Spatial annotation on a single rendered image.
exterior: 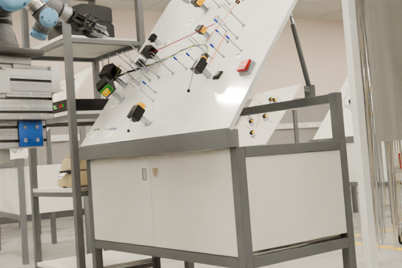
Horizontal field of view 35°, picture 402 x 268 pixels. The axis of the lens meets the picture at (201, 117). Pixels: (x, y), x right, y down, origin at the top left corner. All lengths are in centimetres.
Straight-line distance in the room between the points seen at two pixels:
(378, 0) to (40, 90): 117
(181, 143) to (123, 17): 831
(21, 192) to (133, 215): 263
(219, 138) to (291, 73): 990
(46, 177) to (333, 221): 336
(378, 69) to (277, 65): 985
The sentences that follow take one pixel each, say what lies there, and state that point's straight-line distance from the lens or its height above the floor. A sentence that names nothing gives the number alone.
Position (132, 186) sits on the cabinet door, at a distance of 288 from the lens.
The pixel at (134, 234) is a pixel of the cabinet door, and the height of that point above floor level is 45.
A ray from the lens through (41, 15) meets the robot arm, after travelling 266.
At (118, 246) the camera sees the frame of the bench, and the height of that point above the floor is 38.
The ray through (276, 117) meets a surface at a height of 122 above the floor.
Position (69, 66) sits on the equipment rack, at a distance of 333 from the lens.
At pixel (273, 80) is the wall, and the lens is 1189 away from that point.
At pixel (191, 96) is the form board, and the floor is 103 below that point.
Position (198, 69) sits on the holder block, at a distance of 257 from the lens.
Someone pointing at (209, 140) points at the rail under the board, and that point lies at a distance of 233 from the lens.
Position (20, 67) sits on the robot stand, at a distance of 214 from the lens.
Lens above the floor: 77
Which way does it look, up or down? 4 degrees up
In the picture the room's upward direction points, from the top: 4 degrees counter-clockwise
